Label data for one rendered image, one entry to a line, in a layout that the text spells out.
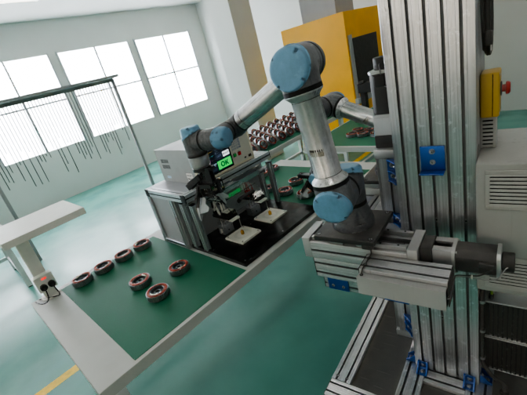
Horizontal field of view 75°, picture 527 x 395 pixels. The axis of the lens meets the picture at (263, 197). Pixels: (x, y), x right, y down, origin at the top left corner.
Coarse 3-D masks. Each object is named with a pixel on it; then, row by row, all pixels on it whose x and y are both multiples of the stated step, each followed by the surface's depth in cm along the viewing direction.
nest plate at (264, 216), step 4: (268, 208) 219; (272, 208) 218; (276, 208) 216; (264, 212) 215; (272, 212) 212; (276, 212) 211; (280, 212) 209; (284, 212) 209; (256, 216) 213; (260, 216) 211; (264, 216) 210; (268, 216) 208; (272, 216) 207; (276, 216) 206; (280, 216) 206; (260, 220) 208; (264, 220) 205; (268, 220) 204; (272, 220) 202
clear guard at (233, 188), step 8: (224, 184) 195; (232, 184) 191; (240, 184) 188; (248, 184) 185; (224, 192) 183; (232, 192) 180; (240, 192) 178; (256, 192) 181; (208, 200) 179; (216, 200) 175; (232, 200) 173; (248, 200) 176; (232, 208) 170; (240, 208) 172
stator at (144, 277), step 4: (136, 276) 180; (140, 276) 180; (144, 276) 179; (148, 276) 177; (132, 280) 178; (136, 280) 180; (140, 280) 179; (144, 280) 174; (148, 280) 176; (132, 284) 174; (136, 284) 173; (140, 284) 173; (144, 284) 174; (148, 284) 176; (132, 288) 174; (136, 288) 173; (140, 288) 173
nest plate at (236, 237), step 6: (240, 228) 203; (246, 228) 201; (252, 228) 199; (234, 234) 197; (240, 234) 196; (246, 234) 194; (252, 234) 192; (228, 240) 195; (234, 240) 191; (240, 240) 190; (246, 240) 188
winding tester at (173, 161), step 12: (168, 144) 213; (180, 144) 202; (240, 144) 205; (156, 156) 208; (168, 156) 198; (180, 156) 189; (240, 156) 206; (252, 156) 213; (168, 168) 204; (180, 168) 194; (228, 168) 200; (168, 180) 212; (180, 180) 201
